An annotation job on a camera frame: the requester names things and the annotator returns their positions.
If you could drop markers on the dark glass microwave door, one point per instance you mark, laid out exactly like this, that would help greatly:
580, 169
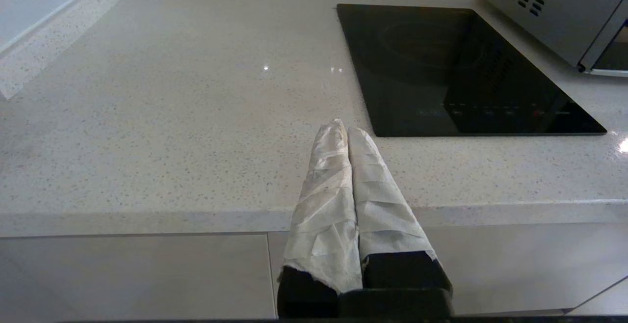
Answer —
613, 50

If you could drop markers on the angled grey cabinet front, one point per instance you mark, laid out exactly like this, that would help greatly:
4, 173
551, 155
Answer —
608, 301

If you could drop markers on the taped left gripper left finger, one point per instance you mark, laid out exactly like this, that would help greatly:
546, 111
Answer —
324, 215

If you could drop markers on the wide grey cabinet front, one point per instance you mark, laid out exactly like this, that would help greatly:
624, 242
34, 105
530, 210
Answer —
122, 279

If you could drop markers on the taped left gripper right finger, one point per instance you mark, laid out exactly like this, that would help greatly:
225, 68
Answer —
382, 215

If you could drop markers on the black glass induction cooktop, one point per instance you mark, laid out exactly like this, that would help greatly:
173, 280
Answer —
441, 75

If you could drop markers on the silver microwave oven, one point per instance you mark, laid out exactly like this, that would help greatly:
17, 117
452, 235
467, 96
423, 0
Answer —
564, 13

